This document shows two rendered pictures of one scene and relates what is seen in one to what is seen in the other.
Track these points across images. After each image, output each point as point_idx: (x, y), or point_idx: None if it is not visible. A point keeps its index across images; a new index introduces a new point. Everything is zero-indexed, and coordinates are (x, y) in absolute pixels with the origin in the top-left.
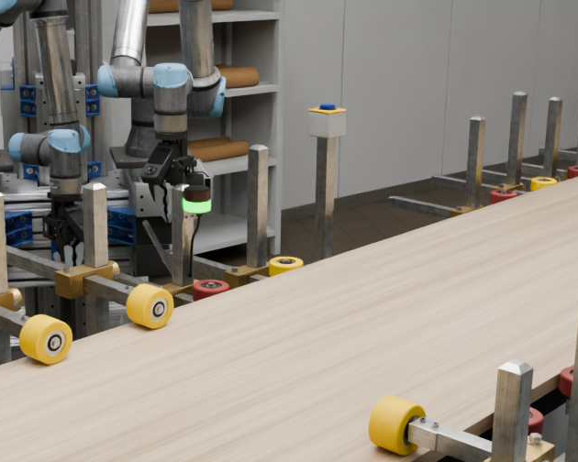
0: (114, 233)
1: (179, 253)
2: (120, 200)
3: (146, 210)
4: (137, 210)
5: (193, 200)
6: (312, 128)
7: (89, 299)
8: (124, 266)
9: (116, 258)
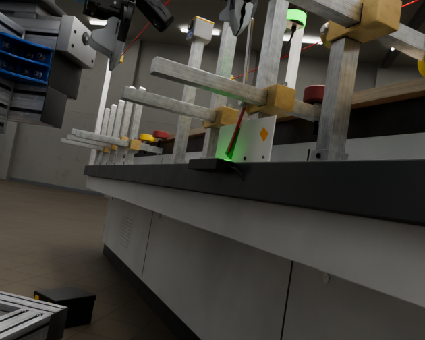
0: (4, 69)
1: (276, 60)
2: (15, 34)
3: (74, 48)
4: (69, 44)
5: (305, 11)
6: (197, 30)
7: (349, 51)
8: (1, 112)
9: None
